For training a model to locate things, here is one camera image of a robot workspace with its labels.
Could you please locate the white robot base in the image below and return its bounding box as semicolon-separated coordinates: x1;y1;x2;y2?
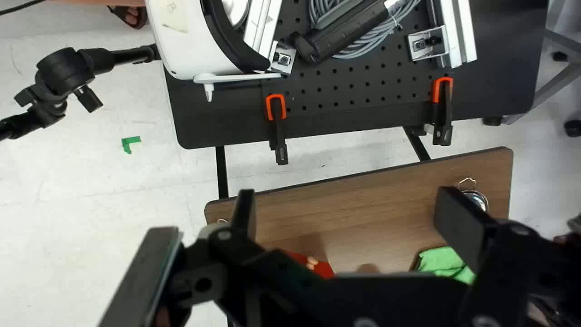
143;0;286;86

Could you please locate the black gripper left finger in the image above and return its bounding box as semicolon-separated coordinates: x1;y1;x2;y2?
228;186;259;243

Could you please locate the green floor tape mark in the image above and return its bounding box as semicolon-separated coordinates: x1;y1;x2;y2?
119;134;143;155

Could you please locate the grey cable bundle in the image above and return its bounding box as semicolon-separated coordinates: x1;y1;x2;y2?
306;0;421;61

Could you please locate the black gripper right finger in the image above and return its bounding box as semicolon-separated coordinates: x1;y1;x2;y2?
431;185;504;274

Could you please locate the green cloth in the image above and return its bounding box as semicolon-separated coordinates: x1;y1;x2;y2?
410;243;479;286

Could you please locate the small metal bowl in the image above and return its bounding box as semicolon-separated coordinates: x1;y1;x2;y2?
455;175;490;214

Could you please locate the black camera tripod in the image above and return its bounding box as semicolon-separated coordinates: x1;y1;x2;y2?
0;43;161;143

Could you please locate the orange black bar clamp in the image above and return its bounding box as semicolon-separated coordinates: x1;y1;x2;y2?
263;90;290;166
430;74;457;146

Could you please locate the silver aluminium extrusion rail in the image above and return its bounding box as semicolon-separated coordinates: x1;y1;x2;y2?
406;0;479;68
241;0;297;77

